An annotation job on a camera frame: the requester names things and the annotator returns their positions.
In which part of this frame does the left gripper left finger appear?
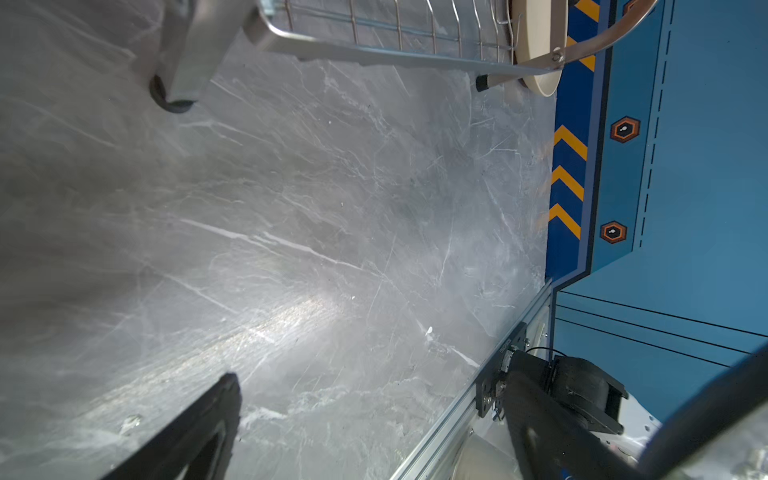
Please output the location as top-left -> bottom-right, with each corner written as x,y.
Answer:
104,373 -> 242,479

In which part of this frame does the steel two-tier dish rack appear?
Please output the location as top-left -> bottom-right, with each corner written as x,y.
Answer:
149,1 -> 654,114

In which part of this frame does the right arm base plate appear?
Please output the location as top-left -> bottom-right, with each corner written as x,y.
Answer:
474,322 -> 528,418

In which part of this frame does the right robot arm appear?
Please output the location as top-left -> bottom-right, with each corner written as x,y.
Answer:
508,347 -> 661,463

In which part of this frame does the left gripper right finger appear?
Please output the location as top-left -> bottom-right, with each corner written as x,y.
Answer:
502,370 -> 642,479

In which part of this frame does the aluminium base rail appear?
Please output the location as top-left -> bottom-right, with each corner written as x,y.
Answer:
392,282 -> 553,479

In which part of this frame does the plain cream plate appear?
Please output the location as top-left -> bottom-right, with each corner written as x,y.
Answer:
508,0 -> 568,64

